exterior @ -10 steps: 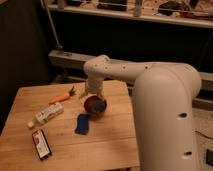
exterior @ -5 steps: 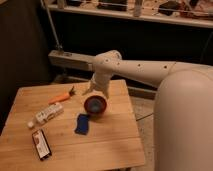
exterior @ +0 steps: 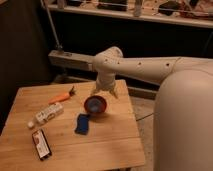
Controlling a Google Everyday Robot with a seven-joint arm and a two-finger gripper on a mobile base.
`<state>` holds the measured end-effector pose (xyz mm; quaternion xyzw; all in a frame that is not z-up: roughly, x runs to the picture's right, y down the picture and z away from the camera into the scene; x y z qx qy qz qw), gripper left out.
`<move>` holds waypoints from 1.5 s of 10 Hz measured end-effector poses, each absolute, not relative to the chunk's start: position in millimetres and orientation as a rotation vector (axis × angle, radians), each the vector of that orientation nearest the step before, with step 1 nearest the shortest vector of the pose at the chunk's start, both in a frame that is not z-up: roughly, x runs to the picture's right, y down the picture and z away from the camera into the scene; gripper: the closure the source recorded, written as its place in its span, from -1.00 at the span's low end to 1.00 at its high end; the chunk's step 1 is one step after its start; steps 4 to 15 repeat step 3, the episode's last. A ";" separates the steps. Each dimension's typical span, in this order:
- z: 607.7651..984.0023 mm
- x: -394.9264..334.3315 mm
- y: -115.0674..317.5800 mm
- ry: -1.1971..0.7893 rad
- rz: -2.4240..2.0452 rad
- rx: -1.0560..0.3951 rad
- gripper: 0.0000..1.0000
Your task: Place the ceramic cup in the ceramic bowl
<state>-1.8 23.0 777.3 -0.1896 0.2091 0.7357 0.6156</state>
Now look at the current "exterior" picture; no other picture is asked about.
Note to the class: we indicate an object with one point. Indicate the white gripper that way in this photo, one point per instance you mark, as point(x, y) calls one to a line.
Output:
point(105, 82)

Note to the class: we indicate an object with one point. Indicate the blue ceramic cup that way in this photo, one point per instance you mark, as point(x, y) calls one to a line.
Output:
point(95, 107)

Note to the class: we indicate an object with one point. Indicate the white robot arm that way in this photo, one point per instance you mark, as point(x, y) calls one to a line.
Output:
point(183, 111)

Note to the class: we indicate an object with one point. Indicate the red ceramic bowl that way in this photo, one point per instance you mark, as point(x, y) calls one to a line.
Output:
point(93, 99)

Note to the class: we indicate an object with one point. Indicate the blue sponge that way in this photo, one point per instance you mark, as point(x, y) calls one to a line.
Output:
point(82, 124)

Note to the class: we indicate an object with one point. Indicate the orange toy carrot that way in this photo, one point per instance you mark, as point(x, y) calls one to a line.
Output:
point(62, 97)

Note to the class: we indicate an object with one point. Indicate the white baseboard ledge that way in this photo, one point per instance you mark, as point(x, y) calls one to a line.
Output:
point(78, 68)

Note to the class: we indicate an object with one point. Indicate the wooden table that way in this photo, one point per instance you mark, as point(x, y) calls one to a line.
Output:
point(113, 140)

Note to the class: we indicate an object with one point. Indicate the metal lamp pole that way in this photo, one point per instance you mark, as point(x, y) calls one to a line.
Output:
point(59, 47)

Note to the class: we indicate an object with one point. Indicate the black red white box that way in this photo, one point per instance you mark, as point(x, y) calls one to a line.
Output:
point(41, 145)

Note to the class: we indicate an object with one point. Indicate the cluttered white shelf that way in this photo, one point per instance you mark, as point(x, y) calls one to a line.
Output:
point(195, 13)

